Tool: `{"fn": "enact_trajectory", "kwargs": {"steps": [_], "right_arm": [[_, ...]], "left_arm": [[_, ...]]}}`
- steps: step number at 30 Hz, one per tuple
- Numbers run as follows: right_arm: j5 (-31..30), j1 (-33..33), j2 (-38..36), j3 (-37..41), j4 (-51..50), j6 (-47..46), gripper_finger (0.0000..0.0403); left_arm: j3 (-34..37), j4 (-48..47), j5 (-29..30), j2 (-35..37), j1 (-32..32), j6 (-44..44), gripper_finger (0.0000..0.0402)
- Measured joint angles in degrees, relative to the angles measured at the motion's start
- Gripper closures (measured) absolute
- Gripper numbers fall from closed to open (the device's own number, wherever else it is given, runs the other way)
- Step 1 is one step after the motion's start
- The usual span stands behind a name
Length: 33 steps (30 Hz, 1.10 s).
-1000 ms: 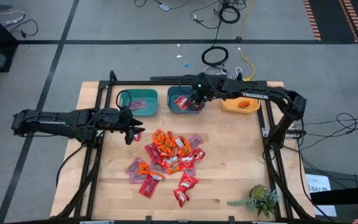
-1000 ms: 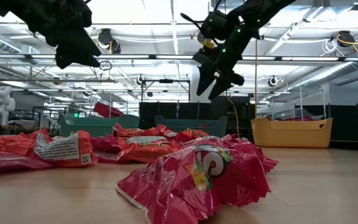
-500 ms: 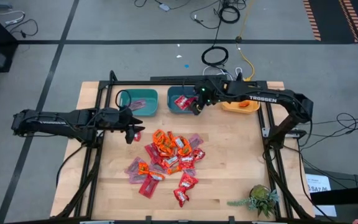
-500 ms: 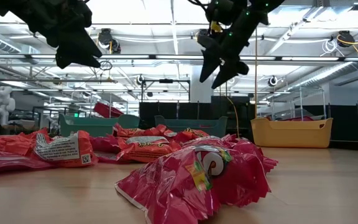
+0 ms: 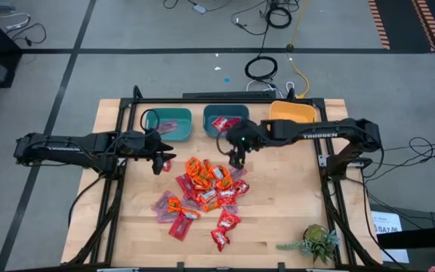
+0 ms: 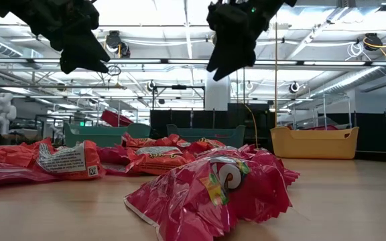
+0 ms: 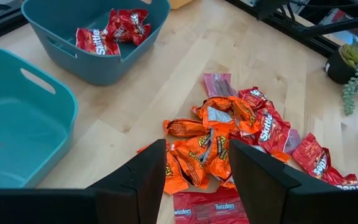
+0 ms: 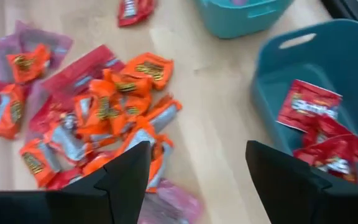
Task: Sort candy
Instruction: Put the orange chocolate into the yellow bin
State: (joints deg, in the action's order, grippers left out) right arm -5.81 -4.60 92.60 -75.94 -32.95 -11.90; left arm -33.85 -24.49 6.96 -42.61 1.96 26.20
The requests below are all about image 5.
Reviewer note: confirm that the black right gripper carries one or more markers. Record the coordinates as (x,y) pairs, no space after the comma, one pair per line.
(245,136)

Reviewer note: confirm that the silver metal bracket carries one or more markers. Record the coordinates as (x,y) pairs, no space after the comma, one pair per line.
(324,160)

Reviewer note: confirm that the black power strip bar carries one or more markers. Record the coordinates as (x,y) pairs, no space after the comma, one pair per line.
(229,94)

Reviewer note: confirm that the pink Twizzlers candy pack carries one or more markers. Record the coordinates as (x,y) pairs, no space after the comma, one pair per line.
(161,202)
(232,209)
(166,217)
(166,127)
(192,204)
(239,174)

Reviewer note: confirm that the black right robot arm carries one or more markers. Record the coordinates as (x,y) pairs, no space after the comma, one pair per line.
(278,130)

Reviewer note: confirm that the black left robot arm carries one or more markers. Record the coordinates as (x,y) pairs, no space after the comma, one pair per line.
(44,149)

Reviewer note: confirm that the slate blue plastic bin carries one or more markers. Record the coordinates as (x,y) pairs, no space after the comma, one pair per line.
(225,110)

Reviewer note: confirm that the grey power adapter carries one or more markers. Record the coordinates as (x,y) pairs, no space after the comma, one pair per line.
(199,8)

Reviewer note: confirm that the white paper label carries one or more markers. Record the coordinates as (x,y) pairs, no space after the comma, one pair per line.
(385,221)

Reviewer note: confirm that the black equipment case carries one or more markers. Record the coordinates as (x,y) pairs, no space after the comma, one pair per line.
(421,219)

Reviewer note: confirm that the red Skittles candy pack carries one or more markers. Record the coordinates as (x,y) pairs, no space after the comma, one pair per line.
(220,238)
(167,166)
(227,196)
(241,187)
(219,123)
(233,122)
(228,220)

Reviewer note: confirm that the hazard striped black mat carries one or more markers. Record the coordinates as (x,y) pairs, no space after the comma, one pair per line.
(402,22)

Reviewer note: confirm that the artificial succulent plant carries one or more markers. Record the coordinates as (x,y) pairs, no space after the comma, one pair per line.
(315,234)

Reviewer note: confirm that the teal green plastic bin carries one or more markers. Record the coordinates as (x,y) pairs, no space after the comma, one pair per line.
(179,117)

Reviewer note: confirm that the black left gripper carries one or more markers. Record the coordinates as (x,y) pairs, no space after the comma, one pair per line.
(142,145)

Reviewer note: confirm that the yellow plastic bin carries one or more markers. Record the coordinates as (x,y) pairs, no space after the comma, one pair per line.
(293,111)

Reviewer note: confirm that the black metal beam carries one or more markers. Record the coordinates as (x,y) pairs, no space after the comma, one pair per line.
(429,237)

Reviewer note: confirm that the red Twizzlers candy pack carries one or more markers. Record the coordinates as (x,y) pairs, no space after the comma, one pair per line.
(181,229)
(184,186)

